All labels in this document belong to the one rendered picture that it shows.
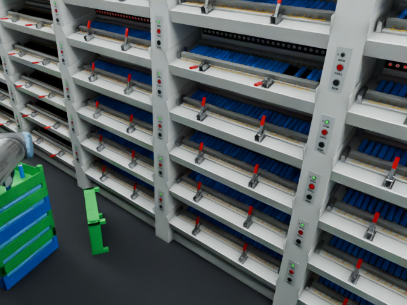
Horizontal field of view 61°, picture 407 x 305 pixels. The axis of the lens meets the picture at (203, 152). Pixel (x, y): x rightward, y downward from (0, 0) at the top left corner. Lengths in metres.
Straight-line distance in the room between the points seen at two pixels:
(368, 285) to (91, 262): 1.20
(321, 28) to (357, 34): 0.11
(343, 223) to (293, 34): 0.63
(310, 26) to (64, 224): 1.59
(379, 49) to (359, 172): 0.37
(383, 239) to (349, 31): 0.65
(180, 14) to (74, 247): 1.23
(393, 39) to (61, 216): 1.80
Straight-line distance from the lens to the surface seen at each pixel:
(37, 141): 2.64
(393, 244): 1.26
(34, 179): 1.67
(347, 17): 1.04
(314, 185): 1.20
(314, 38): 1.08
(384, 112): 1.09
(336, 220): 1.27
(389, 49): 1.03
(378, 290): 1.39
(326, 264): 1.40
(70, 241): 1.96
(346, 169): 1.17
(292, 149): 1.22
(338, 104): 1.08
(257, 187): 1.35
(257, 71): 1.23
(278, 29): 1.12
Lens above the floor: 1.28
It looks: 28 degrees down
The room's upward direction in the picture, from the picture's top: 3 degrees clockwise
